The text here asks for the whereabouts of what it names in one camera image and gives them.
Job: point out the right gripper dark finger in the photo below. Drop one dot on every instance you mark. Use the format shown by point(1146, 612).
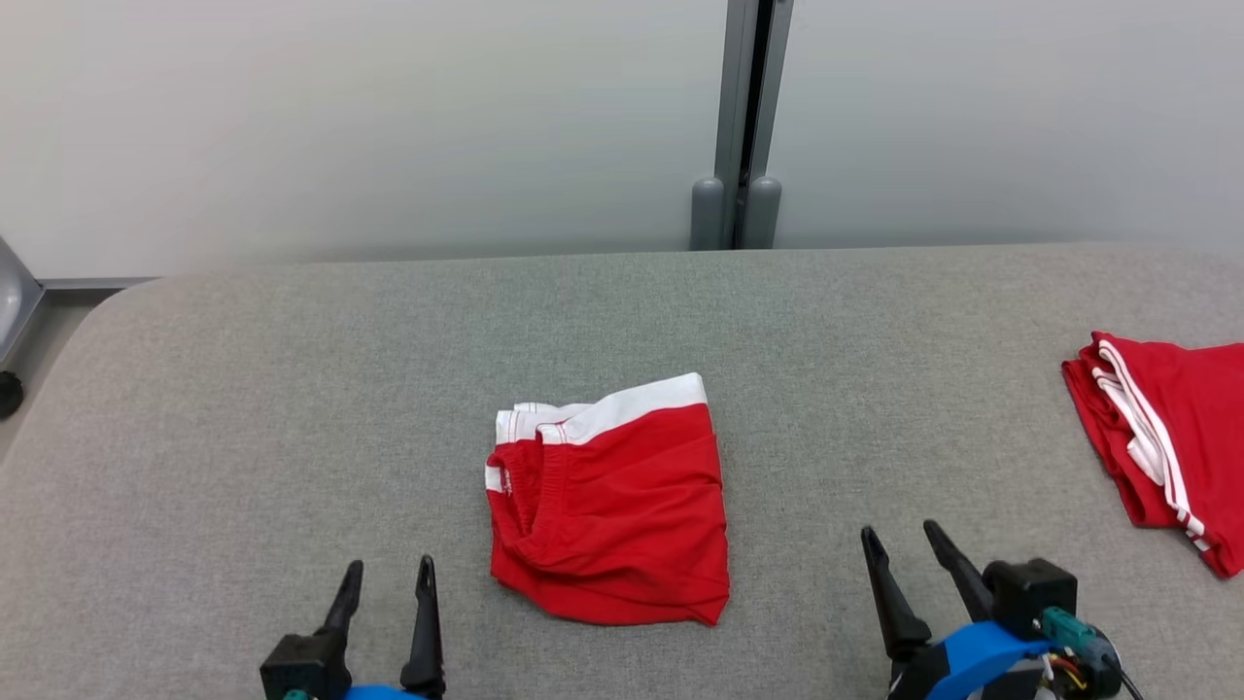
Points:
point(896, 612)
point(964, 578)

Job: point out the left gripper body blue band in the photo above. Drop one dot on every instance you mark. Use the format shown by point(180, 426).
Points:
point(384, 692)

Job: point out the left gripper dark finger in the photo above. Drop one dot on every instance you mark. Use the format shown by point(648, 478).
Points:
point(342, 608)
point(426, 632)

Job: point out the red shorts with white trim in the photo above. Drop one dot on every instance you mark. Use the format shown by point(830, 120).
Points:
point(632, 515)

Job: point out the grey metal cart frame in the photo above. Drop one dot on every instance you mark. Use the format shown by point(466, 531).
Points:
point(15, 301)

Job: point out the grey partition post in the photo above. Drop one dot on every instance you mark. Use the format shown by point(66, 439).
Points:
point(736, 87)

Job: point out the red number 23 basketball jersey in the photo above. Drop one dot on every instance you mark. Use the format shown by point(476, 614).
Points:
point(1195, 437)

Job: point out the grey cylindrical post foot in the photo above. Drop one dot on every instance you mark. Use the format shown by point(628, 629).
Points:
point(763, 212)
point(708, 214)

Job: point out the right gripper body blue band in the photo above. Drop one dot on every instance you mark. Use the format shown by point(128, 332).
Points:
point(967, 661)

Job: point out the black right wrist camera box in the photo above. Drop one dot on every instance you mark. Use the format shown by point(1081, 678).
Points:
point(1032, 595)

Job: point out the grey wall baseboard strip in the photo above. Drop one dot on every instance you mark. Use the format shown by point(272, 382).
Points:
point(97, 284)

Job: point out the black caster wheel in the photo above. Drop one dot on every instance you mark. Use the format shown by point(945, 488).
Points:
point(9, 396)

